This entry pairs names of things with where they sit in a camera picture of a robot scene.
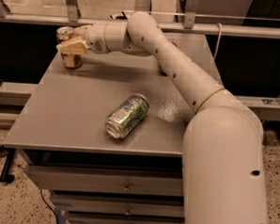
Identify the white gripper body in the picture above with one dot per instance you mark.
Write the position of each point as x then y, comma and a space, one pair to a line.
95, 36

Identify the orange gold soda can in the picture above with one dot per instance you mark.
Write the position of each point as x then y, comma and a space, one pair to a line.
70, 61

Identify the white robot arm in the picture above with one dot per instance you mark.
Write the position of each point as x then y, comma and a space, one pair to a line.
222, 158

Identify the green soda can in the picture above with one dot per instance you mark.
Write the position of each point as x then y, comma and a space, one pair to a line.
126, 116

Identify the grey drawer cabinet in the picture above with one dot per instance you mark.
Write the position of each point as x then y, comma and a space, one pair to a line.
92, 177

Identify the black stand leg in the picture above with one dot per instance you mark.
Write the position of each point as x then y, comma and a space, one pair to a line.
5, 176

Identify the metal railing frame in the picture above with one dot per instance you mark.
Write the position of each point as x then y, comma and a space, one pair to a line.
245, 18

